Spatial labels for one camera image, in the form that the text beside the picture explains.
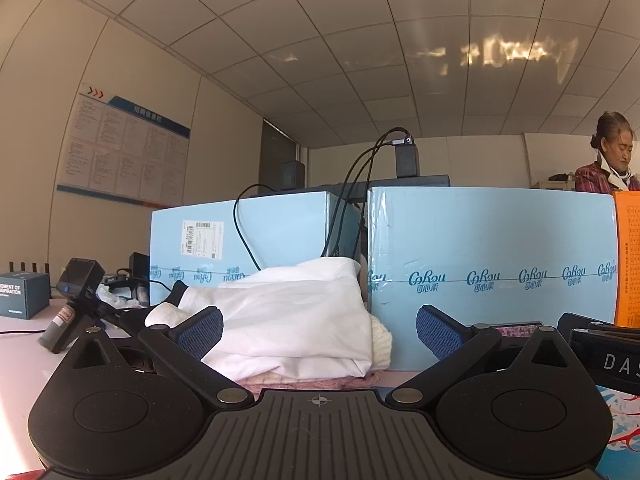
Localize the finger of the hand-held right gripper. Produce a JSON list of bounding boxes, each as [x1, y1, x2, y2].
[[556, 312, 617, 343]]

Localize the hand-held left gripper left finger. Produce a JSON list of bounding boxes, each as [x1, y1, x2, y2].
[[52, 306, 256, 409]]

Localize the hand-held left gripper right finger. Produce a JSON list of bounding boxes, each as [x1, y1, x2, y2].
[[385, 305, 586, 409]]

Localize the cream knit garment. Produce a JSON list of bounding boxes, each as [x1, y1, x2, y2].
[[369, 316, 394, 371]]

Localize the orange carton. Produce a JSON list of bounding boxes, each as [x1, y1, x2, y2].
[[612, 190, 640, 328]]

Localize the small black box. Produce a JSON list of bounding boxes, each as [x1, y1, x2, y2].
[[129, 252, 151, 306]]

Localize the white plastic bag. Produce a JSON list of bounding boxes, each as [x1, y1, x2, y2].
[[97, 282, 147, 311]]

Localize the white folded garment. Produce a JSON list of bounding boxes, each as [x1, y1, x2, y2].
[[145, 256, 373, 380]]

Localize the large light blue carton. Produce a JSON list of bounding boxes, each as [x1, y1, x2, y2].
[[367, 186, 617, 371]]

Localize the pink knit sweater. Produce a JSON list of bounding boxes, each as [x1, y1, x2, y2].
[[240, 370, 386, 392]]

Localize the light blue carton with label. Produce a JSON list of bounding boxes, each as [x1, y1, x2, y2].
[[150, 190, 363, 306]]

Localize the black handheld device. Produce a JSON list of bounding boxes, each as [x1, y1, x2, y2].
[[39, 258, 107, 354]]

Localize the dark grey box device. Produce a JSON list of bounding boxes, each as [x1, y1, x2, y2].
[[280, 161, 306, 189]]

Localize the small dark blue box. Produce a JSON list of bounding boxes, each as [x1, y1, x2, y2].
[[0, 271, 51, 320]]

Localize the dark grey door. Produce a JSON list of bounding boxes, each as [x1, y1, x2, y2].
[[260, 119, 301, 192]]

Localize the black camera on carton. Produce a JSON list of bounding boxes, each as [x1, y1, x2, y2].
[[394, 135, 419, 179]]

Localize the wall notice board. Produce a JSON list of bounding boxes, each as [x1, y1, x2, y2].
[[56, 81, 192, 208]]

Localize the black camera cable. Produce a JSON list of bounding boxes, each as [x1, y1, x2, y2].
[[322, 127, 413, 261]]

